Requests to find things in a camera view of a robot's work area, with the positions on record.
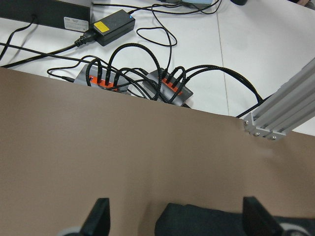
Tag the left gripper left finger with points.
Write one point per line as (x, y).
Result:
(98, 221)

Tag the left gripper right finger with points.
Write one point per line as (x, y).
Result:
(257, 221)

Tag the black printed t-shirt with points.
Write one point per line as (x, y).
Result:
(189, 220)

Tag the left orange usb hub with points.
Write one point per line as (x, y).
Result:
(81, 79)

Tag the orange usb hub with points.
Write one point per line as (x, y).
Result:
(81, 79)
(168, 90)

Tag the right orange usb hub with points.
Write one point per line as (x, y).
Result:
(168, 90)

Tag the black power adapter brick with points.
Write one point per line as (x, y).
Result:
(113, 27)

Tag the black flat device box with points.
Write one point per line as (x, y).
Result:
(75, 15)

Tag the aluminium frame cage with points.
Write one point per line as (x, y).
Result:
(290, 106)

